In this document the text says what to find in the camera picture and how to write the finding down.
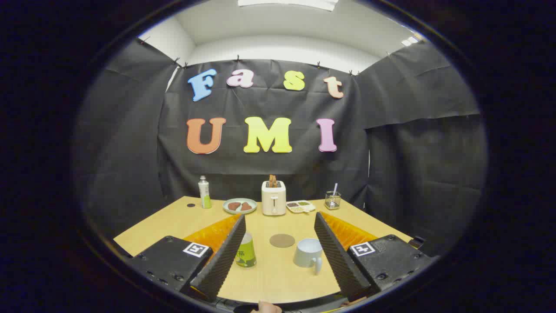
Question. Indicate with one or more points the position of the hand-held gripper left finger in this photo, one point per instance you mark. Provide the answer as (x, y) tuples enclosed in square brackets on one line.
[(223, 261)]

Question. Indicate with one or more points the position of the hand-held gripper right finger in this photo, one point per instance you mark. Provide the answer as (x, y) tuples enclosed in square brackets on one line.
[(339, 261)]

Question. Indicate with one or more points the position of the clear juice bottle green label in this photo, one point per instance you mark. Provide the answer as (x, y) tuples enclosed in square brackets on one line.
[(247, 254)]

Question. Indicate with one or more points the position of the white cup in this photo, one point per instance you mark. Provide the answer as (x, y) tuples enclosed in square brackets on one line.
[(306, 254)]

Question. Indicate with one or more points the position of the brown round coaster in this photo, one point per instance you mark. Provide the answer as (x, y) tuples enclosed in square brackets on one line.
[(282, 241)]

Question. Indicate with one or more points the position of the small white green bottle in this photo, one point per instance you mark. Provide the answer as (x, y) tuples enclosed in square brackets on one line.
[(204, 193)]

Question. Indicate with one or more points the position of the pale green plate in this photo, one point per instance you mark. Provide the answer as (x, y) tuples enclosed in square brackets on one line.
[(239, 212)]

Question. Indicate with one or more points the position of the brown bread piece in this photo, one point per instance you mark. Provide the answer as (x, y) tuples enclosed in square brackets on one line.
[(246, 207), (234, 206)]

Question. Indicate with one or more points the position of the wooden table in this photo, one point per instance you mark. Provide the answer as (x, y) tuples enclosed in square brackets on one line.
[(278, 278)]

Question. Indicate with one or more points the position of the clear glass holder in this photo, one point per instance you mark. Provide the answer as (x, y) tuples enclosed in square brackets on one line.
[(332, 202)]

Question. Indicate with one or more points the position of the white divided snack tray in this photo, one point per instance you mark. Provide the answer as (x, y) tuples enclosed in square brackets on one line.
[(299, 207)]

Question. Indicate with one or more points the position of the cream toaster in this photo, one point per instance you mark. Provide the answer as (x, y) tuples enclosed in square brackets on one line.
[(273, 200)]

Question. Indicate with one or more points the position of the brown toast slice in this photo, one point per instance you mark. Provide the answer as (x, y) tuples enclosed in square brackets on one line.
[(273, 180)]

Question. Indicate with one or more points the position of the black backdrop cloth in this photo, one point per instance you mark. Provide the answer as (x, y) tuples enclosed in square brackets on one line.
[(412, 152)]

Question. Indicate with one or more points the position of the small ceiling light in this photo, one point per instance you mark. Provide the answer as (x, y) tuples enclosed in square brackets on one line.
[(410, 41)]

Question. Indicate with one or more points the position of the long ceiling light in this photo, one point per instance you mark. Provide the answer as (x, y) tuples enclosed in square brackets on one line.
[(286, 3)]

